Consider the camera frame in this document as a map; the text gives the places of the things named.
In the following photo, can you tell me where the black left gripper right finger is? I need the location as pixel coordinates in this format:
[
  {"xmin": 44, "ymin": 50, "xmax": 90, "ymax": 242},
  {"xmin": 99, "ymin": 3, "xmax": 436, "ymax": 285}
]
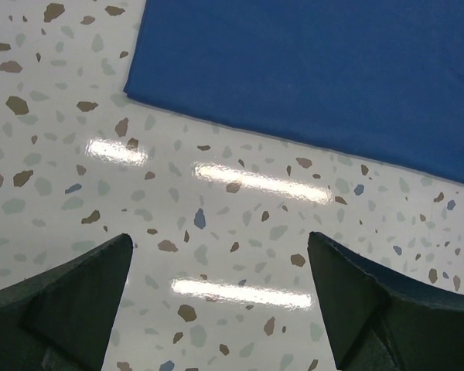
[{"xmin": 308, "ymin": 232, "xmax": 464, "ymax": 370}]

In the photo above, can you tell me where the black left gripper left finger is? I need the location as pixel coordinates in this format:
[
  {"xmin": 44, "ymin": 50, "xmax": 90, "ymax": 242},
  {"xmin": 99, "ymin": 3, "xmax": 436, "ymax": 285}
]
[{"xmin": 0, "ymin": 233, "xmax": 133, "ymax": 370}]

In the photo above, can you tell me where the blue cloth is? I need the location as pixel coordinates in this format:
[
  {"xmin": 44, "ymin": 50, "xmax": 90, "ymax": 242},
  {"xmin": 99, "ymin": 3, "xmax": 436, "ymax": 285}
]
[{"xmin": 125, "ymin": 1, "xmax": 464, "ymax": 183}]

